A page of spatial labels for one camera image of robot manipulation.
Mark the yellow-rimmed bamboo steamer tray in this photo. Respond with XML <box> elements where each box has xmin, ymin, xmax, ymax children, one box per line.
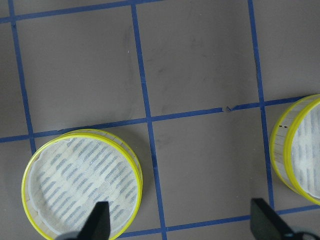
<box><xmin>21</xmin><ymin>129</ymin><xmax>143</xmax><ymax>240</ymax></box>

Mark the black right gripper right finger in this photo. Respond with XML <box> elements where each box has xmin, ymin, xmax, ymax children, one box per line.
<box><xmin>250</xmin><ymin>198</ymin><xmax>296</xmax><ymax>240</ymax></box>

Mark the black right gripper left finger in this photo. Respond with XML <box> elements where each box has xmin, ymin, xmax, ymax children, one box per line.
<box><xmin>77</xmin><ymin>201</ymin><xmax>111</xmax><ymax>240</ymax></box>

